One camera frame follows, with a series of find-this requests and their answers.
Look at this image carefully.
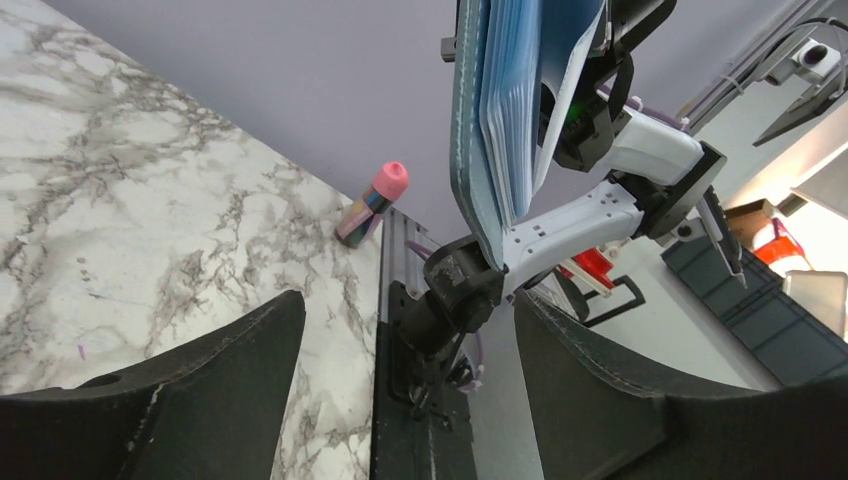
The pink capped iridescent bottle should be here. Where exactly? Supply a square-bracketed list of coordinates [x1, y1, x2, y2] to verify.
[335, 161, 410, 248]

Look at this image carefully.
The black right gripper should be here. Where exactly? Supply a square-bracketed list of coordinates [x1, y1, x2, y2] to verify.
[552, 0, 677, 172]

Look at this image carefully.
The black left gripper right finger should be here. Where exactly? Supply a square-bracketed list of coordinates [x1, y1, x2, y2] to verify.
[514, 291, 847, 479]

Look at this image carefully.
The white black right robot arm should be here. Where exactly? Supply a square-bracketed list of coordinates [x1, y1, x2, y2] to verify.
[398, 1, 725, 357]

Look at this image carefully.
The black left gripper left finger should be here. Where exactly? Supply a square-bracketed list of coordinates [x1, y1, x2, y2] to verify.
[1, 290, 306, 479]

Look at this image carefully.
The blue leather card holder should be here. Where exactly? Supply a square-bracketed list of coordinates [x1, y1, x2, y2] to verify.
[449, 1, 606, 269]

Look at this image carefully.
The aluminium frame rail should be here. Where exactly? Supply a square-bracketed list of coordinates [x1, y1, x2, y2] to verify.
[381, 207, 439, 299]

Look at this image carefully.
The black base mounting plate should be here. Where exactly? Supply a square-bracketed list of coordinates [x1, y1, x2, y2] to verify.
[369, 281, 478, 480]

